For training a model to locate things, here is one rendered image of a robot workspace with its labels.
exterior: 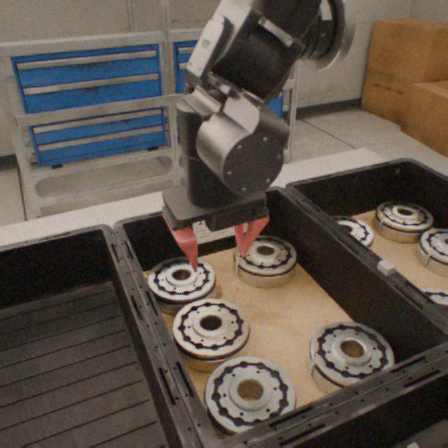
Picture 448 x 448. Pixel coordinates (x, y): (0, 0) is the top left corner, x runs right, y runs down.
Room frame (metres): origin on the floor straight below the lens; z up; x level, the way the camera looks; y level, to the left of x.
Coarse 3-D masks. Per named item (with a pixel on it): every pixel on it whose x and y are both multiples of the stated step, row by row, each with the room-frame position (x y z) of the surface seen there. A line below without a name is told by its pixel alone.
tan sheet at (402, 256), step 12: (360, 216) 0.71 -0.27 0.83; (372, 216) 0.71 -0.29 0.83; (372, 228) 0.67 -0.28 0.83; (432, 228) 0.67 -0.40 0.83; (384, 240) 0.63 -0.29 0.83; (384, 252) 0.59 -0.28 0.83; (396, 252) 0.59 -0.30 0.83; (408, 252) 0.59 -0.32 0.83; (396, 264) 0.56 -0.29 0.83; (408, 264) 0.56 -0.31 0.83; (420, 264) 0.56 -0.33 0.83; (408, 276) 0.53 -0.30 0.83; (420, 276) 0.53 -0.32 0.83; (432, 276) 0.53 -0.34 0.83; (444, 276) 0.53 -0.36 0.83; (420, 288) 0.50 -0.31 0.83; (432, 288) 0.50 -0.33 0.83; (444, 288) 0.50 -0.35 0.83
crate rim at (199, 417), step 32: (288, 192) 0.63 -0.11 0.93; (128, 224) 0.53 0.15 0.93; (320, 224) 0.53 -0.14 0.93; (128, 256) 0.45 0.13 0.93; (352, 256) 0.45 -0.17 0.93; (160, 320) 0.33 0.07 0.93; (192, 384) 0.25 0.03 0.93; (352, 384) 0.25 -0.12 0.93; (384, 384) 0.25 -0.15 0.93; (192, 416) 0.21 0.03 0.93; (288, 416) 0.22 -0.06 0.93
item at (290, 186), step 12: (360, 168) 0.72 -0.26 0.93; (372, 168) 0.73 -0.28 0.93; (420, 168) 0.73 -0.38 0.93; (300, 180) 0.67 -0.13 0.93; (312, 180) 0.68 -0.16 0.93; (324, 180) 0.68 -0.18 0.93; (444, 180) 0.68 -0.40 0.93; (312, 204) 0.59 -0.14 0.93; (324, 216) 0.55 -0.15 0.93; (336, 228) 0.52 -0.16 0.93; (348, 240) 0.49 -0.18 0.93; (360, 240) 0.49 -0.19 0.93; (372, 252) 0.46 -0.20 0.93; (396, 276) 0.41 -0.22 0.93; (408, 288) 0.38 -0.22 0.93; (420, 300) 0.36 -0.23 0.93; (432, 300) 0.36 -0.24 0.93; (444, 312) 0.34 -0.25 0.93
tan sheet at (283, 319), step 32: (224, 256) 0.58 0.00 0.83; (224, 288) 0.50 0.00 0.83; (256, 288) 0.50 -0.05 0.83; (288, 288) 0.50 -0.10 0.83; (320, 288) 0.50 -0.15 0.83; (256, 320) 0.43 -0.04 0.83; (288, 320) 0.43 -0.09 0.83; (320, 320) 0.43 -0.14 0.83; (352, 320) 0.43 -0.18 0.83; (256, 352) 0.37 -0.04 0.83; (288, 352) 0.37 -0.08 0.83
